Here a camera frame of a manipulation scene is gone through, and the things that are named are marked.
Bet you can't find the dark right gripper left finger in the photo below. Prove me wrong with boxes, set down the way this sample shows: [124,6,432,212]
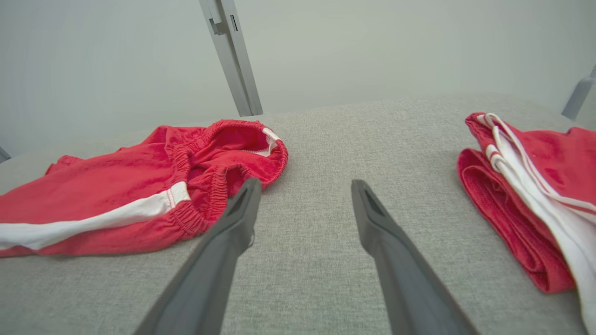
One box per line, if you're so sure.
[133,178,262,335]

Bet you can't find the red and white shorts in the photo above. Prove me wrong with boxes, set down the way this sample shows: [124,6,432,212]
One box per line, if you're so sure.
[457,112,596,335]

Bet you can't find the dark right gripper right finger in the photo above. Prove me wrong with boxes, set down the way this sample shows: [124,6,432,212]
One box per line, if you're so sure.
[351,179,480,335]

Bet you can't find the red shorts with white stripe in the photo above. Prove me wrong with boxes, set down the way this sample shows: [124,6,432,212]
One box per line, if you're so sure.
[0,119,289,258]

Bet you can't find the grey metal partition post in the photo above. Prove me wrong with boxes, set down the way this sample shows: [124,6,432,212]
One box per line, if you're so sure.
[199,0,264,117]

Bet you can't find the grey chair leg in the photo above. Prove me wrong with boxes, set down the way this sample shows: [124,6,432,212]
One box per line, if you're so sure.
[561,65,596,121]

